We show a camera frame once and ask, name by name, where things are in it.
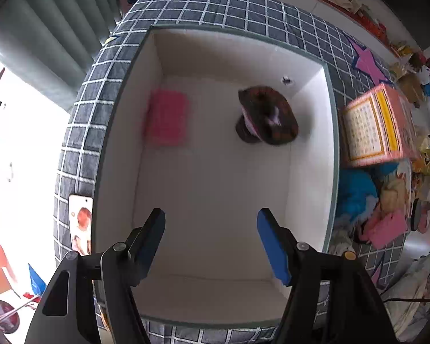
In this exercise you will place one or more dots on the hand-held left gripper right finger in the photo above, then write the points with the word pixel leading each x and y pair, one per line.
pixel 272 247

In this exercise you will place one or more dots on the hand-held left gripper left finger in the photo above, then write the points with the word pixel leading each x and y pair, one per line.
pixel 154 236

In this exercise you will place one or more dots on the white storage box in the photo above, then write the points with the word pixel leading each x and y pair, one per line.
pixel 215 193

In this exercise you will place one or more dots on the blue cloth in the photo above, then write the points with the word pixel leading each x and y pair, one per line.
pixel 354 190

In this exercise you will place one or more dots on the dark brown soft toy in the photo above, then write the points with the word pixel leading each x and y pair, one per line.
pixel 268 114

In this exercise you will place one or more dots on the photo card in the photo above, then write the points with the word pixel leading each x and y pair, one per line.
pixel 81 229

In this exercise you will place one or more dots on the pink folded cloth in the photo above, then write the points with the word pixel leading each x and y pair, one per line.
pixel 168 118

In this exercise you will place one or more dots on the white bedding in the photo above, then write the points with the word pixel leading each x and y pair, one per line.
pixel 415 286

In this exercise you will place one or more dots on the pink packet with label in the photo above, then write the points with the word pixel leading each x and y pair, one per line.
pixel 365 129

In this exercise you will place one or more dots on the round dark tray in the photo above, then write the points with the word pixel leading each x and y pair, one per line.
pixel 1 315

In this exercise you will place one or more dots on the pile of snack packets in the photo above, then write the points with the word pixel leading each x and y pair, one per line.
pixel 426 165

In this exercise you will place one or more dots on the cardboard box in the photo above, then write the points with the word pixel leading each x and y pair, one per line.
pixel 412 87

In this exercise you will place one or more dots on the grey-green curtain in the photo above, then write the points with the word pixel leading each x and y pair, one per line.
pixel 57 25

